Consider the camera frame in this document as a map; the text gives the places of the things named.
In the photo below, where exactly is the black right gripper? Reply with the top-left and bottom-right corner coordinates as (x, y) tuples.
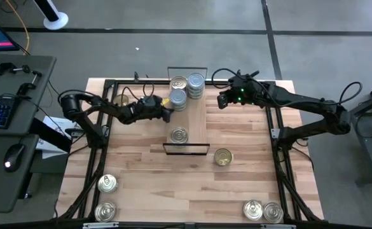
(217, 70), (268, 111)

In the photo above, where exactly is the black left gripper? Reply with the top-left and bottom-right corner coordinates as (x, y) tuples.
(125, 94), (175, 125)

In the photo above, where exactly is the deep gold seafood can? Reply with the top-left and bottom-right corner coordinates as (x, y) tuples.
(113, 94), (130, 108)

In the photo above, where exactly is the white paper sheet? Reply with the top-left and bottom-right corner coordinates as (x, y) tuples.
(34, 116), (76, 160)

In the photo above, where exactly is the white pole stand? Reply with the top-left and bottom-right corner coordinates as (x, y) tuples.
(32, 0), (69, 31)

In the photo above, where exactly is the black desk clamp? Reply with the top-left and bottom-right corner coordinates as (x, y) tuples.
(15, 69), (43, 97)
(0, 60), (32, 76)

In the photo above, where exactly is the black equipment stand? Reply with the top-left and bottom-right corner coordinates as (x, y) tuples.
(331, 81), (372, 187)

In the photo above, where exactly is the black computer mouse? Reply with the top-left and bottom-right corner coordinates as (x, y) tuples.
(3, 142), (26, 174)

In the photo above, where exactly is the dark grey computer desk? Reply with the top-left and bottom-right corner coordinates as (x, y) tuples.
(0, 53), (58, 214)

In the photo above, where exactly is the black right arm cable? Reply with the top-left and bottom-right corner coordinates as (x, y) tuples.
(210, 67), (238, 90)

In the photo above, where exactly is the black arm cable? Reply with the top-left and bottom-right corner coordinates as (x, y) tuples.
(210, 67), (238, 90)
(57, 74), (155, 106)

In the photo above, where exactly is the wooden shelf with black frame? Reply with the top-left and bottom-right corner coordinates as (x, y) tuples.
(162, 66), (211, 156)

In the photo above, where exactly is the black aluminium table frame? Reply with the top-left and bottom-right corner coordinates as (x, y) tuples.
(55, 71), (325, 229)

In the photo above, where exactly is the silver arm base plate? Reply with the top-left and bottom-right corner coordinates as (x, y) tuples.
(270, 127), (284, 140)

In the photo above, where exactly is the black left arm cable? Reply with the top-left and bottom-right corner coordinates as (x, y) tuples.
(57, 74), (155, 106)

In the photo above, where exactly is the grey metal bracket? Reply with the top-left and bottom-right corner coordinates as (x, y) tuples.
(260, 224), (298, 229)
(82, 222), (120, 229)

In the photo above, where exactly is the yellow cable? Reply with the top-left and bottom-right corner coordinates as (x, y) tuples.
(4, 0), (31, 55)

